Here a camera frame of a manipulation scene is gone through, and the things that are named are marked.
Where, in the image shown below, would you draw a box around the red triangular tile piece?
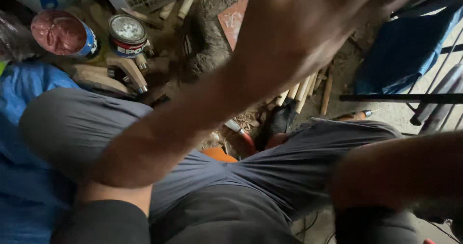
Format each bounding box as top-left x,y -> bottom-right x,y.
217,0 -> 250,52

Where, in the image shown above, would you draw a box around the blue plastic tarp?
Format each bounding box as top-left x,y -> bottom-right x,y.
0,61 -> 81,244

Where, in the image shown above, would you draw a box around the person's left hand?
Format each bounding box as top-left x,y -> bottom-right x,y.
231,0 -> 414,94

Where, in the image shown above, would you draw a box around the grey metal pipes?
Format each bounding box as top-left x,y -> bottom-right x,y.
410,62 -> 463,135

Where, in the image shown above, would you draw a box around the clear plastic bag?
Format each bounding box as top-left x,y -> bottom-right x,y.
0,9 -> 41,62

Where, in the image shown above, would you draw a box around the closed tin with silver lid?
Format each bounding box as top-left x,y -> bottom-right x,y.
107,14 -> 151,59

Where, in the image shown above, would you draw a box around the red hose with metal end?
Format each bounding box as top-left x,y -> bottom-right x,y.
224,119 -> 257,155

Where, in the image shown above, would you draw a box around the black metal frame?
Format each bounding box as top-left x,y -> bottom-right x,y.
339,26 -> 463,137

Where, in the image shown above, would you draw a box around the single wooden stick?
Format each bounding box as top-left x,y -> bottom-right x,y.
320,73 -> 334,116

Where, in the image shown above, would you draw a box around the orange power drill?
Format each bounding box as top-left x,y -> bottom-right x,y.
332,108 -> 382,122

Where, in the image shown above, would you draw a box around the black work glove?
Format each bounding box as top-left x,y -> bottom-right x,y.
258,99 -> 299,149

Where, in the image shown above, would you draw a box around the open tin of brown paste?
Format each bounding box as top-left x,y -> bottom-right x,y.
30,9 -> 100,60

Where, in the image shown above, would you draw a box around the blue cloth on metal frame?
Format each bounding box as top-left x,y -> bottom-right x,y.
354,5 -> 463,95

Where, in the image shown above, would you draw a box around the orange plastic object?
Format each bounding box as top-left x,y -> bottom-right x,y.
200,146 -> 239,163

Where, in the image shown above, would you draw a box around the person's grey trousers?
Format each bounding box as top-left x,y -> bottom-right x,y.
19,88 -> 404,224

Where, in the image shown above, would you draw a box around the curved wooden furniture parts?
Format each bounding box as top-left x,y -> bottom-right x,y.
68,53 -> 150,95

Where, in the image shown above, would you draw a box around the short pale wooden dowel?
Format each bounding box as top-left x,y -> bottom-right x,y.
159,1 -> 177,20
177,0 -> 197,20

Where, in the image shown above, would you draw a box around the grey cement lump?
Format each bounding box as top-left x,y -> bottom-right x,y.
184,0 -> 244,79

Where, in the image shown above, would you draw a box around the person's black shirt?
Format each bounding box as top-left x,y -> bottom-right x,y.
51,184 -> 420,244

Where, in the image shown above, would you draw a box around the bundle of wooden dowels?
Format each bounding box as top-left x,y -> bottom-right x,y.
274,70 -> 320,115

